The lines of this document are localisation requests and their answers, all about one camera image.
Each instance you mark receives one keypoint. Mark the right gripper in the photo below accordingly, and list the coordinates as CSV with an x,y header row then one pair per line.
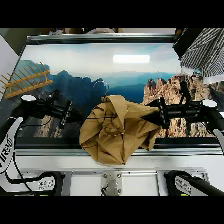
x,y
162,113

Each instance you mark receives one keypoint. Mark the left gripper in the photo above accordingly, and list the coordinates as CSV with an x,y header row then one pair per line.
x,y
66,114

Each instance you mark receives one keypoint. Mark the tan garment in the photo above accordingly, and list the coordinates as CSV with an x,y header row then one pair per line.
x,y
113,133

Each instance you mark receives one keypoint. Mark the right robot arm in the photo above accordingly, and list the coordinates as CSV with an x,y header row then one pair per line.
x,y
191,111

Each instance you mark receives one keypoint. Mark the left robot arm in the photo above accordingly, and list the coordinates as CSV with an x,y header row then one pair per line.
x,y
8,143

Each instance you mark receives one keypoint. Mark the black garment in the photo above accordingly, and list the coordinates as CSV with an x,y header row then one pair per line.
x,y
186,40

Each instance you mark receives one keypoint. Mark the checked shirt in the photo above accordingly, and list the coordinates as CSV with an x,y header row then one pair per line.
x,y
206,50

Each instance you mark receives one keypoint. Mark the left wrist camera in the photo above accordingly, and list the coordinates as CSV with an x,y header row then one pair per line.
x,y
55,95

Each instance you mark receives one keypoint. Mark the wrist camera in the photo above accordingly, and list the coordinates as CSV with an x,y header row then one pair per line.
x,y
185,90
55,95

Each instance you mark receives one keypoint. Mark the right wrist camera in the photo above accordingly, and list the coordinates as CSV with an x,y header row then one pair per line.
x,y
185,90

